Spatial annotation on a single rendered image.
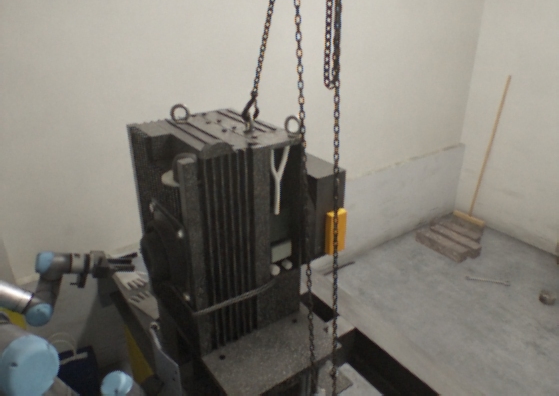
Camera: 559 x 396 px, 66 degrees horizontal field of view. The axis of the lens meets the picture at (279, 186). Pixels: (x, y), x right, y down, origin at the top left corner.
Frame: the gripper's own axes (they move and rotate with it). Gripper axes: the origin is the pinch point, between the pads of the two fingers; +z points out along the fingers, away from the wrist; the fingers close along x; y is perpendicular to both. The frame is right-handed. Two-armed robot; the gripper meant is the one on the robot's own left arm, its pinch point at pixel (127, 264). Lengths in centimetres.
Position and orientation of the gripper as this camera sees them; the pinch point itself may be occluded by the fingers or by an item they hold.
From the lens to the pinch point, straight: 180.5
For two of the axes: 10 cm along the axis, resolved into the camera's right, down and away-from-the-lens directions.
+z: 8.2, 1.3, 5.6
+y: 2.9, -9.3, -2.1
